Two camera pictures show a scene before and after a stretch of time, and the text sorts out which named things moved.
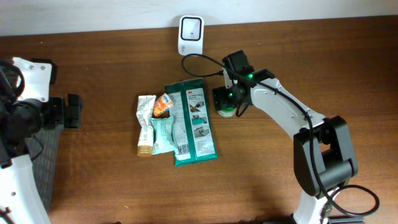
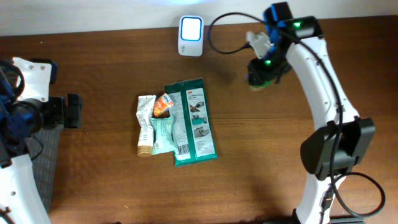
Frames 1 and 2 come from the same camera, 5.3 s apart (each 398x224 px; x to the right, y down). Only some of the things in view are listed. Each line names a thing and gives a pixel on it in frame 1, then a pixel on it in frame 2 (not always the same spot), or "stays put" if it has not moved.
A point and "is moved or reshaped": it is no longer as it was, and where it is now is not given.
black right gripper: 221,99 to 259,79
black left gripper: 65,111 stays put
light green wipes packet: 163,142 stays put
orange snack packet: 162,104 stays put
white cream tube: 145,135 stays put
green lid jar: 227,112 is moved or reshaped
